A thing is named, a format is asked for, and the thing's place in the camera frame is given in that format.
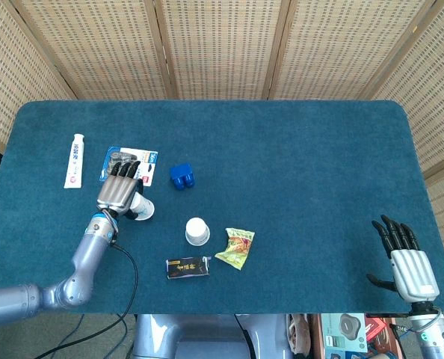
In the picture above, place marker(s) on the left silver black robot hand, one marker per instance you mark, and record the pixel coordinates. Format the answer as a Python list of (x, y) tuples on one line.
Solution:
[(115, 192)]

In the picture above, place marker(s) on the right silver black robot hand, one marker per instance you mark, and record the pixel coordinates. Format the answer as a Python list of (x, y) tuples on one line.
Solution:
[(412, 276)]

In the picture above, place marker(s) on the white paper cup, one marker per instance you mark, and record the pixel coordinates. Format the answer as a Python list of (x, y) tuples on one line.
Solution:
[(145, 207), (196, 230)]

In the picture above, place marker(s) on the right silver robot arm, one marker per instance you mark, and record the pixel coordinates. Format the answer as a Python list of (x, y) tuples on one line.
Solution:
[(437, 338)]

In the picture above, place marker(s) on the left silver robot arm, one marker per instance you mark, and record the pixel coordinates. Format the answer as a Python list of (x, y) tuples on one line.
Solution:
[(83, 261)]

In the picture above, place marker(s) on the blue white blister pack card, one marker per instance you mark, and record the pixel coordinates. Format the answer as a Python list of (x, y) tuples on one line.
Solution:
[(147, 157)]

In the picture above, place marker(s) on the white toothpaste tube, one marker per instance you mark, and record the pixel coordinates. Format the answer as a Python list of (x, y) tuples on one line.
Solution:
[(75, 161)]

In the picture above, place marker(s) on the red small box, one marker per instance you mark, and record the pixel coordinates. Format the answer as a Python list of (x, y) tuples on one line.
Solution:
[(375, 328)]

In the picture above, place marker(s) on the blue toy building block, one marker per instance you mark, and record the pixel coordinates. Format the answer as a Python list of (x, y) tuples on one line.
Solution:
[(181, 175)]

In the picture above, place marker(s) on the box with grey device print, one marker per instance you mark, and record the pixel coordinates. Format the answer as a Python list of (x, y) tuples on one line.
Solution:
[(343, 331)]

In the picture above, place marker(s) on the black rectangular packet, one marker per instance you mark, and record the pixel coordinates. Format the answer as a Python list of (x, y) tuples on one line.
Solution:
[(188, 267)]

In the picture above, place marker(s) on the brown cloth bag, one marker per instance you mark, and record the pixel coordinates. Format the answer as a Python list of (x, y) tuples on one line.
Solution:
[(299, 333)]

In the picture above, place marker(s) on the green snack packet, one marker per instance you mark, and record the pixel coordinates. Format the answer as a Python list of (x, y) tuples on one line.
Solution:
[(237, 247)]

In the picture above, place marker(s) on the blue felt table mat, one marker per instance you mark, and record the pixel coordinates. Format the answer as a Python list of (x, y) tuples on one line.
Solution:
[(282, 168)]

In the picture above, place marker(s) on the bamboo folding screen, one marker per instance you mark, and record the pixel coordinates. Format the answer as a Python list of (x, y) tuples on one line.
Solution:
[(222, 45)]

